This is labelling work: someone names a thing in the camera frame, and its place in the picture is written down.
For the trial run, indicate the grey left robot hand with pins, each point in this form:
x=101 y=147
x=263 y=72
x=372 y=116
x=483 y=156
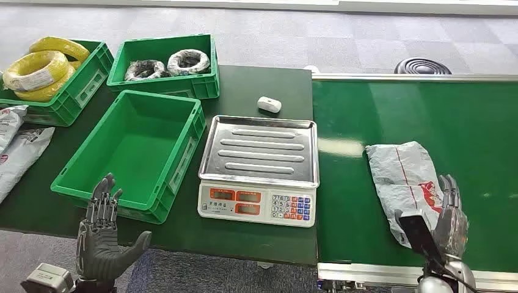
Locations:
x=97 y=246

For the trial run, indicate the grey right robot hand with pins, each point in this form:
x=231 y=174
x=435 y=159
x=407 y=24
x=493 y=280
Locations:
x=451 y=232

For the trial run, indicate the grey plastic mailer package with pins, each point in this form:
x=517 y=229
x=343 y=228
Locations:
x=400 y=178

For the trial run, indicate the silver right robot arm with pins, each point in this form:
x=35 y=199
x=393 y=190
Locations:
x=463 y=273

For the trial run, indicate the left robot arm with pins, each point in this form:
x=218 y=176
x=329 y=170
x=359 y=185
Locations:
x=95 y=287

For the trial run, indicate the green conveyor belt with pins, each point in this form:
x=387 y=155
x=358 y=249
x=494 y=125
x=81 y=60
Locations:
x=465 y=121

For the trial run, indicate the empty green plastic crate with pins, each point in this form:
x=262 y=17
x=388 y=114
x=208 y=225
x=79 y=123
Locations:
x=133 y=157

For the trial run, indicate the grey plastic mailer bag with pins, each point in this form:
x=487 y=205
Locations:
x=10 y=123
x=20 y=155

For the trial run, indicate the green crate holding yellow coils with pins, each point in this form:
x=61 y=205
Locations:
x=77 y=93

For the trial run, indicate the black round ribbed disc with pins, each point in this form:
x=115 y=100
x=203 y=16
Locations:
x=423 y=66

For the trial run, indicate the green crate holding black coils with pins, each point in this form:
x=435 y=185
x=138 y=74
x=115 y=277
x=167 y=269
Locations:
x=162 y=87

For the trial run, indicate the white electronic scale, steel tray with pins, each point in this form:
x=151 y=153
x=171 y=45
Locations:
x=259 y=161

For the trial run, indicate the small white plastic device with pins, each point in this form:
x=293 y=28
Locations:
x=269 y=104

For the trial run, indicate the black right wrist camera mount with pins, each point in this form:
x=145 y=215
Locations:
x=419 y=234

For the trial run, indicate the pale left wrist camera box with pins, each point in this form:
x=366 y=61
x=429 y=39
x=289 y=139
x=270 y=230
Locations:
x=48 y=279

